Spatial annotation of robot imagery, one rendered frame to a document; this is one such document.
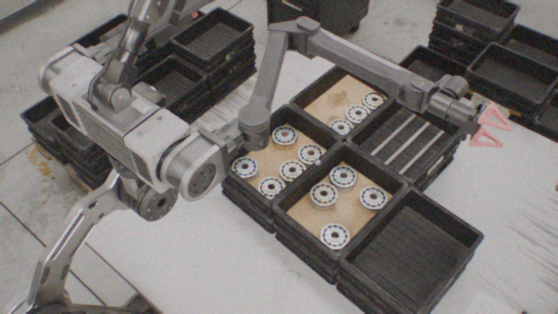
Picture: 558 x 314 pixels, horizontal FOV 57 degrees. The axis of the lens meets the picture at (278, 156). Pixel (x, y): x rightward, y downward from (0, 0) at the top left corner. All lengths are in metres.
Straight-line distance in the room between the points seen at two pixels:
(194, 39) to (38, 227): 1.37
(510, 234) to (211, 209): 1.15
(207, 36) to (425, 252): 1.90
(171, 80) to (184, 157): 1.91
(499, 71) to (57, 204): 2.57
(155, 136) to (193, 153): 0.10
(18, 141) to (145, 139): 2.43
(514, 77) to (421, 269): 1.55
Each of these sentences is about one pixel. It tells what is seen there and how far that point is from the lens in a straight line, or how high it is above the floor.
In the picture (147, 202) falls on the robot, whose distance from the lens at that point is 1.54.
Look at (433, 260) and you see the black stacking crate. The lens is 1.86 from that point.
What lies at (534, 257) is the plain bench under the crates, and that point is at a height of 0.70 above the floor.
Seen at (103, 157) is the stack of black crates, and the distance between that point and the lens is 2.65.
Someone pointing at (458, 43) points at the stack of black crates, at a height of 0.41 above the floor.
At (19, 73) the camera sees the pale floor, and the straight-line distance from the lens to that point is 4.09.
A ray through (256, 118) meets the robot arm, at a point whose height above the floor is 1.50.
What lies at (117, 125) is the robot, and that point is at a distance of 1.28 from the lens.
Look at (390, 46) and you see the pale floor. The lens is 3.89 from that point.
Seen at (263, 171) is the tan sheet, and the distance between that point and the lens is 2.00.
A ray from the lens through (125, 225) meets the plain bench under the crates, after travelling 2.11.
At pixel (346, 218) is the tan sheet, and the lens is 1.88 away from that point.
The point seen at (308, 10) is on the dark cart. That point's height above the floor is 0.45.
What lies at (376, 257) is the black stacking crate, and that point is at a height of 0.83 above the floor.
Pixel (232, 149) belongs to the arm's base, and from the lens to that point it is 1.24.
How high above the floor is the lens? 2.42
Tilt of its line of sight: 51 degrees down
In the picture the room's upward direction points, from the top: 2 degrees counter-clockwise
